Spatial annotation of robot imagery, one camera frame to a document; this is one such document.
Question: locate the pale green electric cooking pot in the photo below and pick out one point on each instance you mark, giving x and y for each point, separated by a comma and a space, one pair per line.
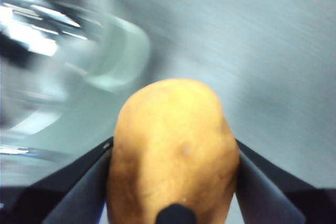
126, 56

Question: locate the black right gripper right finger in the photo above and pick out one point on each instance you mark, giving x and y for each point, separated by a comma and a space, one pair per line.
275, 195

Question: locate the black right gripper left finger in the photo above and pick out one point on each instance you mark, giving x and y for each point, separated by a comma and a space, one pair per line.
65, 195

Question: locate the glass lid with green knob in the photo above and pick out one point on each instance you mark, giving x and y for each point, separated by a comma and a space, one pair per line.
31, 32

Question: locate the brown potato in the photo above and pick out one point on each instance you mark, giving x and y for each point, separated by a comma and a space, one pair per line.
170, 142

